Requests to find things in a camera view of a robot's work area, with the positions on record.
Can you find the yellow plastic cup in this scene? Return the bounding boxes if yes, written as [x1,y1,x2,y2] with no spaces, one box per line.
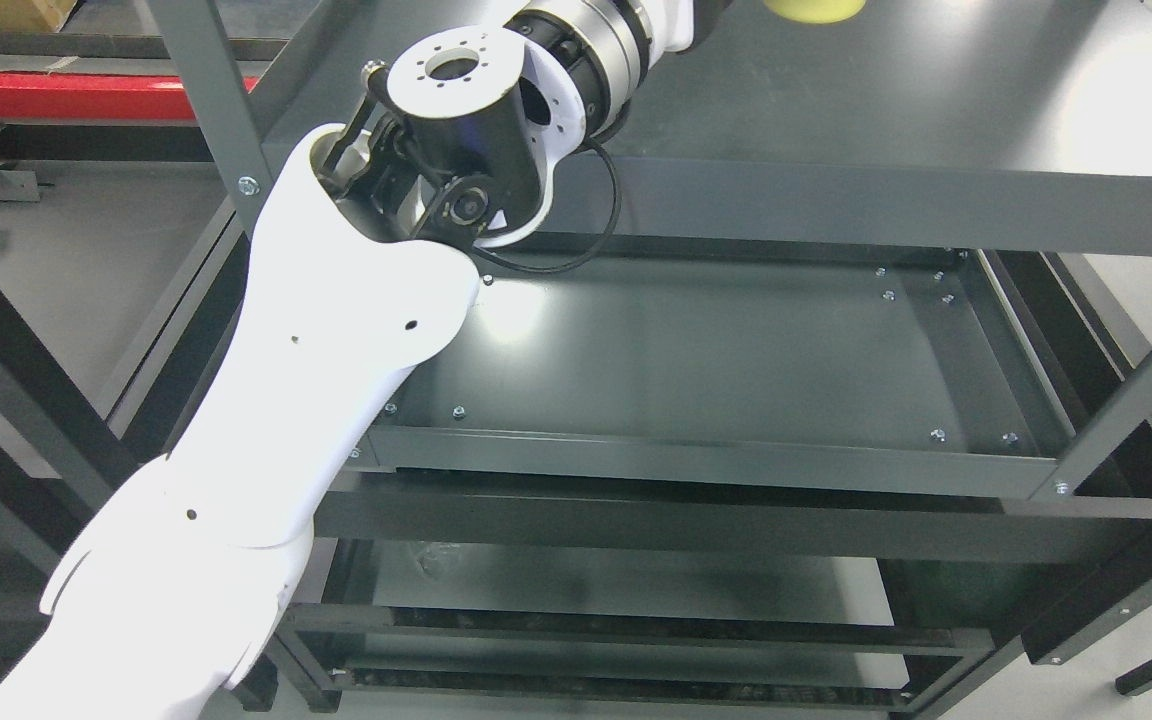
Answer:
[764,0,867,26]

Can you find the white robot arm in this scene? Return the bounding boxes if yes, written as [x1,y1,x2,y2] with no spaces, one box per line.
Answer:
[0,1,726,719]

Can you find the dark metal shelf rack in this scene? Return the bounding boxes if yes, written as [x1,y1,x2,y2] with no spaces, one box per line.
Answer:
[0,1,1152,719]

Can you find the red metal beam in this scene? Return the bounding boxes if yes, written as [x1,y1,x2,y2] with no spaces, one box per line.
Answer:
[0,71,267,124]

